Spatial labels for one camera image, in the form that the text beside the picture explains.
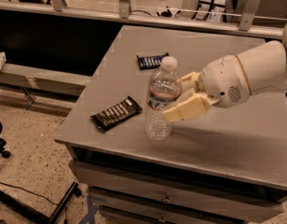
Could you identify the black rxbar wrapper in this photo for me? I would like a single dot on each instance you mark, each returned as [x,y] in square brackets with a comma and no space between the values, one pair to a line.
[116,114]

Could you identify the metal railing frame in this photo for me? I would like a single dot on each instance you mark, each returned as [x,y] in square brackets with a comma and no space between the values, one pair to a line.
[259,18]

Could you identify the blue rxbar wrapper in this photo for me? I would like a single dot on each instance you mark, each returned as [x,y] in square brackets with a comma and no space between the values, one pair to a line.
[151,62]

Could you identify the grey side bench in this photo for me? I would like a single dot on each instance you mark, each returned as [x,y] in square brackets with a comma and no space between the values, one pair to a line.
[30,78]

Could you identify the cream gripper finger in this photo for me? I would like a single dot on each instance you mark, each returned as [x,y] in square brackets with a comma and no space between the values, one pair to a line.
[189,106]
[189,81]

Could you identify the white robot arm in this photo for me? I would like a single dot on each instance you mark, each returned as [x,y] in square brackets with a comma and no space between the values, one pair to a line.
[265,67]

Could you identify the clear plastic water bottle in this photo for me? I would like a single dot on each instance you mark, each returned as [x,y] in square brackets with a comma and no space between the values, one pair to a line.
[163,89]

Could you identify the grey drawer cabinet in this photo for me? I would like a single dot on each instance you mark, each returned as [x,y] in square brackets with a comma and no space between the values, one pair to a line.
[228,167]

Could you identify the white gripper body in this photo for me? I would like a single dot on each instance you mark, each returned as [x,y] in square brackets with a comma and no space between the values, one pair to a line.
[222,79]

